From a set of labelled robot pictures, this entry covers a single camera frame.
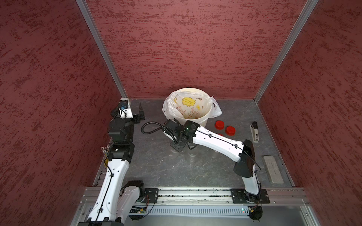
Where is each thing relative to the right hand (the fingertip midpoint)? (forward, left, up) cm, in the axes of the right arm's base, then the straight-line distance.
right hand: (180, 145), depth 78 cm
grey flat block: (-11, -55, -13) cm, 57 cm away
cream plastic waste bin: (+27, -6, +5) cm, 28 cm away
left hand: (+11, +24, +21) cm, 34 cm away
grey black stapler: (+17, -52, -12) cm, 57 cm away
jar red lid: (+22, -29, -13) cm, 38 cm away
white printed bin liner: (+18, -22, +8) cm, 30 cm away
